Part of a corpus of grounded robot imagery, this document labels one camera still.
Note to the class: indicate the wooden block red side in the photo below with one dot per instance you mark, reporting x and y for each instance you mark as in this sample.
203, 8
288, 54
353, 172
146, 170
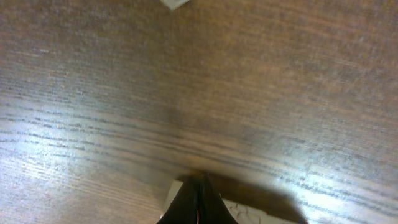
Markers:
174, 4

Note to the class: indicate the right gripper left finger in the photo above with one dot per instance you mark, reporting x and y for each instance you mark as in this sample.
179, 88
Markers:
182, 202

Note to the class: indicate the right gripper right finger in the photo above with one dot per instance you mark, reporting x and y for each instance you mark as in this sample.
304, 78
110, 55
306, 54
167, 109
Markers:
211, 208

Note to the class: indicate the wooden block letter N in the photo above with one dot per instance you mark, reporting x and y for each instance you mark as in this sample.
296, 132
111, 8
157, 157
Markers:
243, 214

